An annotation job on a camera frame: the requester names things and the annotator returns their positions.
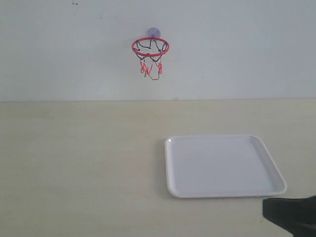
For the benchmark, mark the white plastic tray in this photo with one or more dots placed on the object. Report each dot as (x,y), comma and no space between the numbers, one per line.
(221,166)

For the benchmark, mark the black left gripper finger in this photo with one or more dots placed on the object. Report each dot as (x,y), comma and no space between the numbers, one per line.
(295,215)

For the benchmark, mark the clear suction cup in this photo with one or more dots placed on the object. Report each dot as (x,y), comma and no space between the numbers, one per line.
(153,33)

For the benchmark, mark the red mini basketball hoop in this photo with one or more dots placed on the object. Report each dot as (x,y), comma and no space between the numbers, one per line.
(150,51)

